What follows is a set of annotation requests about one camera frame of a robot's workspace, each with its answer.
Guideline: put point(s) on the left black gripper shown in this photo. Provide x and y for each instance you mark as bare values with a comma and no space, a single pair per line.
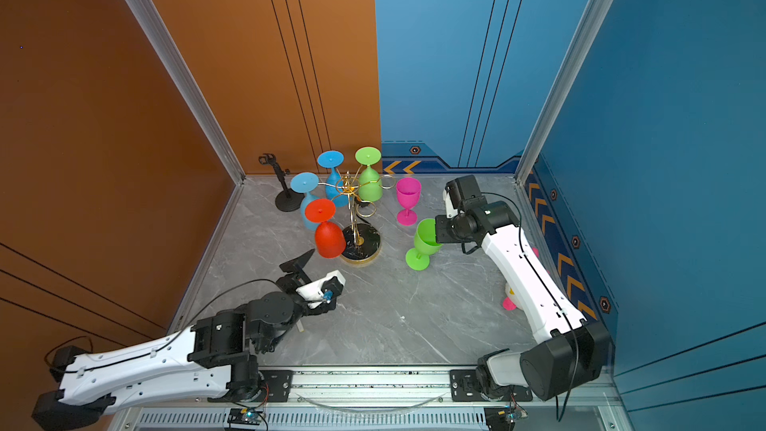
296,279

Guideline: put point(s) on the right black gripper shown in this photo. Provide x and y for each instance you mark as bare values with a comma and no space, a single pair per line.
442,234

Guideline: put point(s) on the green wine glass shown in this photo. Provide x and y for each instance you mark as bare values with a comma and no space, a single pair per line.
370,188
425,246

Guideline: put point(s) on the magenta wine glass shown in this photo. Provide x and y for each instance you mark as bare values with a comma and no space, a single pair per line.
408,195

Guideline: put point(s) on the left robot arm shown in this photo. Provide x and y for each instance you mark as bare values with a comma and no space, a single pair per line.
214,357

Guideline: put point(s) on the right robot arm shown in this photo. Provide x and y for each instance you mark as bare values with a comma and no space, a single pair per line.
570,351

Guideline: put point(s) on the red wine glass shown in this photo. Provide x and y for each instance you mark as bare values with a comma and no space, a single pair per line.
328,236

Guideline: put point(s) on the gold wine glass rack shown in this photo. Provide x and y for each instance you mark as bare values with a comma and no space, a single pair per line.
362,240

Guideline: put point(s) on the front blue wine glass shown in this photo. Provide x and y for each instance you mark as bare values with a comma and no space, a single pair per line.
305,183

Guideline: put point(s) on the blue wine glass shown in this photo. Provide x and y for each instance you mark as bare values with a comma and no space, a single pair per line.
305,183
331,160

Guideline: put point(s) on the rear blue wine glass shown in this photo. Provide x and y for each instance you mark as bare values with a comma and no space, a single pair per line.
331,160

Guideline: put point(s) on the black phone stand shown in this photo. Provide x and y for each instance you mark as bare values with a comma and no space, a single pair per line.
287,200

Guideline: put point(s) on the plush toy pink green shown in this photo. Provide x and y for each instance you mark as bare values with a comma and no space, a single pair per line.
508,302

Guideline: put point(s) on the left circuit board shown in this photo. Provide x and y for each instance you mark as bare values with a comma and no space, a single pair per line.
245,418

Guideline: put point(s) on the circuit board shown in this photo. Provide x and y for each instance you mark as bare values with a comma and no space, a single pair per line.
503,418
245,418

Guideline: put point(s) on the right circuit board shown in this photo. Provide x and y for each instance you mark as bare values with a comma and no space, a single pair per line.
503,418

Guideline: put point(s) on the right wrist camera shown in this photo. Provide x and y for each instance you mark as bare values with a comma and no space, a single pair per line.
450,209

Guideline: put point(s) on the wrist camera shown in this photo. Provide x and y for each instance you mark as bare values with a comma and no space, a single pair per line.
450,209
323,290

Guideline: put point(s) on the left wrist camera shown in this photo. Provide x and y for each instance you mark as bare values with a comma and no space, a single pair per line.
323,290

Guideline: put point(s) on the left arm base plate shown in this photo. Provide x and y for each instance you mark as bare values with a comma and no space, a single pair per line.
272,386

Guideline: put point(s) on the aluminium front rail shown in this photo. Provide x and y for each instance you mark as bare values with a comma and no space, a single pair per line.
396,397

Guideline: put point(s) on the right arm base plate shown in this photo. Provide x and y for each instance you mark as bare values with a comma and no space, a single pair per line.
466,386

